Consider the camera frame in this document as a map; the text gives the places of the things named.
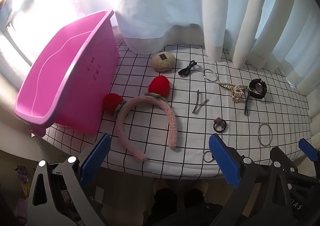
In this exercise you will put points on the pearl gold hair claw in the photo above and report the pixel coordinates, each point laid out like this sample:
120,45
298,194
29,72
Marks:
235,91

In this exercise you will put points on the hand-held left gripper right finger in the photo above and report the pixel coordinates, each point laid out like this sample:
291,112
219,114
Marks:
225,163

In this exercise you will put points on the white pleated curtain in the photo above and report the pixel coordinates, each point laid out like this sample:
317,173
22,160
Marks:
250,15

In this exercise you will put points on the white sheer curtain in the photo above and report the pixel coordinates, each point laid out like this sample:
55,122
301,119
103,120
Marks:
155,3

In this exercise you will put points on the large thin silver bangle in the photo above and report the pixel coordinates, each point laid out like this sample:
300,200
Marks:
258,131

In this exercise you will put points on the black wrist watch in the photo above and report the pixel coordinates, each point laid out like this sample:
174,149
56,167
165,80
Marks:
257,88

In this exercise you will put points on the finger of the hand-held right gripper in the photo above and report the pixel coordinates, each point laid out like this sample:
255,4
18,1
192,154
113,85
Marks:
309,150
303,191

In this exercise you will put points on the pink fluffy strawberry headband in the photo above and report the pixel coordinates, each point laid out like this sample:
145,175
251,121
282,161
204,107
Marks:
155,106

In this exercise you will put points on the white black grid tablecloth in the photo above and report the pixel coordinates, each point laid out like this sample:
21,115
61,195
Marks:
200,136

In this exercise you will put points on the colourful printed bag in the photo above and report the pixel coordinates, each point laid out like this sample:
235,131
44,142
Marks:
23,178

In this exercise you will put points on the long black hair clip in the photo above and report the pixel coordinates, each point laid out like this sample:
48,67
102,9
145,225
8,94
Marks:
246,106

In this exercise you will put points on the person's foot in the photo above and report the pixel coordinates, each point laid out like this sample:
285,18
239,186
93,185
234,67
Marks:
197,192
166,197

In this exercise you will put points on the person's left foot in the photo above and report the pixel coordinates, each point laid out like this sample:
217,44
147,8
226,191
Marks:
166,197

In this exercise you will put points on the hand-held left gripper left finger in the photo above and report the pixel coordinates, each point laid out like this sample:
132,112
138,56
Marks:
96,158

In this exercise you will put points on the grey hair clip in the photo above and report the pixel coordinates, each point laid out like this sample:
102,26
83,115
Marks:
198,102

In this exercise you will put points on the person's right foot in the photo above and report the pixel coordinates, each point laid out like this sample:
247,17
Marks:
197,192

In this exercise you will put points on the pink plastic basin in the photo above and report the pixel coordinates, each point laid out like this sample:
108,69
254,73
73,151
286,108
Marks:
62,78

